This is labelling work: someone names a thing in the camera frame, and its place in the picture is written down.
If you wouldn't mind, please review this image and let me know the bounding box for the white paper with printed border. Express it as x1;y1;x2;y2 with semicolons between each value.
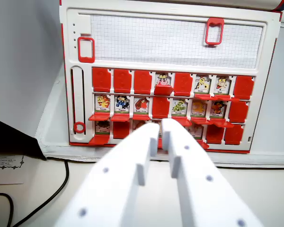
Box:
0;154;25;185

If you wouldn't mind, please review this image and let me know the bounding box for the black sheet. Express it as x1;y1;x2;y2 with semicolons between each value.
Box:
0;115;48;161

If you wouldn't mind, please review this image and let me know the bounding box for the red and white game board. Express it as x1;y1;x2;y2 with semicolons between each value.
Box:
59;0;283;154

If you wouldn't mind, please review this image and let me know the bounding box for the white roll with blue-red stripe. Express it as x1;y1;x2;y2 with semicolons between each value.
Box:
266;0;284;12

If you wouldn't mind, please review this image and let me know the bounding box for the long black cable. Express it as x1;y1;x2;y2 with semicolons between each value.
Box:
13;159;70;227

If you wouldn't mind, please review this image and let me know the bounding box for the looped black cable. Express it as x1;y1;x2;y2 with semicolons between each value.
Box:
0;192;14;227

